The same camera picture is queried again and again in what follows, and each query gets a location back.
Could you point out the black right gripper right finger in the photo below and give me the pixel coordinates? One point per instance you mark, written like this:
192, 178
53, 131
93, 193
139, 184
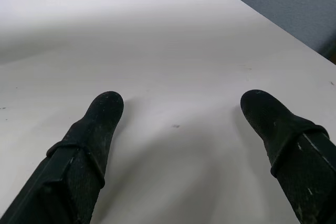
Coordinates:
294, 150

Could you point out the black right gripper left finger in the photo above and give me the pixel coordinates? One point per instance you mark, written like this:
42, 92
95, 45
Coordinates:
78, 155

